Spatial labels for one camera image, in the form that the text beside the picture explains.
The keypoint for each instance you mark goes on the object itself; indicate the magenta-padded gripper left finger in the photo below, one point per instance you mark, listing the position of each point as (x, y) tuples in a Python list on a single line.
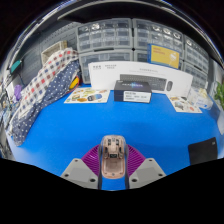
[(75, 171)]

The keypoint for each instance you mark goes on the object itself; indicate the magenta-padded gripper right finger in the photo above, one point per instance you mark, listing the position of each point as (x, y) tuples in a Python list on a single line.
[(148, 171)]

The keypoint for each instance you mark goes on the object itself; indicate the black mouse pad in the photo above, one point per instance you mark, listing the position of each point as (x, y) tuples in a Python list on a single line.
[(202, 151)]

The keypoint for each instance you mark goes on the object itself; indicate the colourful sticker sheet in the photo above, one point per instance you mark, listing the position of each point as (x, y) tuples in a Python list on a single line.
[(85, 95), (183, 105)]

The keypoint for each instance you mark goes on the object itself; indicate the navy polka dot cloth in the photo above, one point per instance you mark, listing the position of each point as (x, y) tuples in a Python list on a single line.
[(53, 91)]

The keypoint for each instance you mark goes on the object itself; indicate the small black product box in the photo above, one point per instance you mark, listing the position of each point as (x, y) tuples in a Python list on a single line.
[(131, 87)]

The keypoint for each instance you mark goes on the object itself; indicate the white and blue carton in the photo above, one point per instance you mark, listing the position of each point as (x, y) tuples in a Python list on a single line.
[(201, 103)]

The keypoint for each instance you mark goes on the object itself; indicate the white ribbed plant pot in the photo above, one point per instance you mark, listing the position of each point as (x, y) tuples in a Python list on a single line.
[(221, 123)]

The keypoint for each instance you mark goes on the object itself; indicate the crumpled cream tissue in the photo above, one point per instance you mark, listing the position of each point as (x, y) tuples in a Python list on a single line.
[(202, 92)]

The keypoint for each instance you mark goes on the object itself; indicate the red blue checkered cloth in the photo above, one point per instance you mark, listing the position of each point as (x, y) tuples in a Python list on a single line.
[(43, 78)]

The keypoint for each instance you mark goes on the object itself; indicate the white keyboard packaging box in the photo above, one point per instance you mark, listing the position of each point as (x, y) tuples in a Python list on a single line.
[(103, 73)]

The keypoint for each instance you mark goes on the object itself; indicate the green leafy plant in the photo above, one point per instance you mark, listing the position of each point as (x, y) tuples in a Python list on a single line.
[(220, 95)]

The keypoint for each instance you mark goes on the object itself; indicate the grey small-parts drawer cabinet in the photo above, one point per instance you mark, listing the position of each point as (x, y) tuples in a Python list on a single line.
[(156, 33), (140, 56), (198, 76), (104, 35), (197, 53), (100, 56)]

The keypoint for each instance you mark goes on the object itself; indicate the yellow and blue flat box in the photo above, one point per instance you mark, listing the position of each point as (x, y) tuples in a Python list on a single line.
[(163, 56)]

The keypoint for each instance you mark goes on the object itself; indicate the woven wicker basket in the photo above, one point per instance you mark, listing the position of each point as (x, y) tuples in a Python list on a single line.
[(51, 50)]

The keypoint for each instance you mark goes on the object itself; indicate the grey wall pegboard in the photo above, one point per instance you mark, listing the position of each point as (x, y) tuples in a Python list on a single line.
[(33, 55)]

